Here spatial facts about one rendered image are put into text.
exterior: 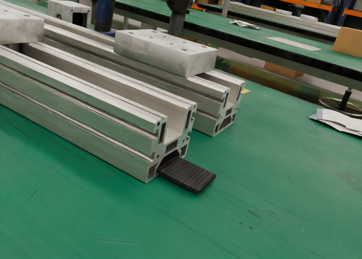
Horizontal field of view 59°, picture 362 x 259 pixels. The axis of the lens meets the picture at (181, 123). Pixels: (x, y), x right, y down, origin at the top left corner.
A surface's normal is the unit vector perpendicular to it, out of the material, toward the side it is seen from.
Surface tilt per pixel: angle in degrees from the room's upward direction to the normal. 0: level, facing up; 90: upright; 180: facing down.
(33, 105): 90
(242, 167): 0
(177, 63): 90
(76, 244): 0
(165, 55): 90
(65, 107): 90
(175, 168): 0
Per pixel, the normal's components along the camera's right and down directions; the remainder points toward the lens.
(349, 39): -0.65, 0.15
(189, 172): 0.19, -0.90
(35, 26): 0.84, 0.36
